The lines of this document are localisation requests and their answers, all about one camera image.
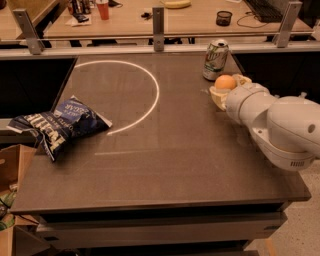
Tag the right metal rail bracket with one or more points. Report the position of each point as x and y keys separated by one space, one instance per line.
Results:
x=281 y=39

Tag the middle metal rail bracket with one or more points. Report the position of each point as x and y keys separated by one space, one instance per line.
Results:
x=158 y=28

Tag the blue chip bag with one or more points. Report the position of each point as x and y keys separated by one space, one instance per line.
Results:
x=54 y=129

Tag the metal rail bracket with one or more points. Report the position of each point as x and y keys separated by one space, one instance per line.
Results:
x=281 y=39
x=34 y=43
x=158 y=28

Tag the yellow banana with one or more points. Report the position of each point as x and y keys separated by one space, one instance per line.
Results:
x=176 y=4

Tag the brown cardboard box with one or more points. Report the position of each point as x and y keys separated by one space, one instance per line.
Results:
x=17 y=234

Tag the left metal rail bracket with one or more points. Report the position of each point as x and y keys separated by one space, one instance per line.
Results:
x=34 y=43

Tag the small black object on desk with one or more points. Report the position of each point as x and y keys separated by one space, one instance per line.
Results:
x=146 y=15

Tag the red plastic cup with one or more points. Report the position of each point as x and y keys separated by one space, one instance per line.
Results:
x=103 y=8

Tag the orange fruit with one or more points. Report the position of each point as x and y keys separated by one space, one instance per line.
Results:
x=225 y=82

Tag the black keyboard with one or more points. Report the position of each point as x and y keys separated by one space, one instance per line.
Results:
x=264 y=11

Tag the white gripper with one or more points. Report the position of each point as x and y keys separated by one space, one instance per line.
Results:
x=239 y=99

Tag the green white 7up can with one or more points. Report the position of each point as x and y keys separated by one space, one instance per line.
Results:
x=215 y=59

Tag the black phone on paper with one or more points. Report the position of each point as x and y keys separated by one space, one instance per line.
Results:
x=81 y=18

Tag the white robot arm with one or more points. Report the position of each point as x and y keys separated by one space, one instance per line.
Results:
x=285 y=129

